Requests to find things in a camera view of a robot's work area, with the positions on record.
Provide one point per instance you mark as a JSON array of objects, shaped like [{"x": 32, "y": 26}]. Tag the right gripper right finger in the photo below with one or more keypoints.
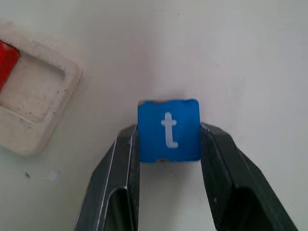
[{"x": 240, "y": 187}]

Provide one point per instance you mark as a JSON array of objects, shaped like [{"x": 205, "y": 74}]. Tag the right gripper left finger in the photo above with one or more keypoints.
[{"x": 115, "y": 183}]

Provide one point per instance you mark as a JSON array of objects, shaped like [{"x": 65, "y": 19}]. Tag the blue letter tile t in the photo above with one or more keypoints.
[{"x": 154, "y": 139}]

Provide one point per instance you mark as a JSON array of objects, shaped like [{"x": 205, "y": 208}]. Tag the red letter tile o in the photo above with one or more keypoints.
[{"x": 7, "y": 65}]

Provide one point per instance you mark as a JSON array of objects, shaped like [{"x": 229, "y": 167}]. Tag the wooden letter tray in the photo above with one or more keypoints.
[{"x": 36, "y": 134}]

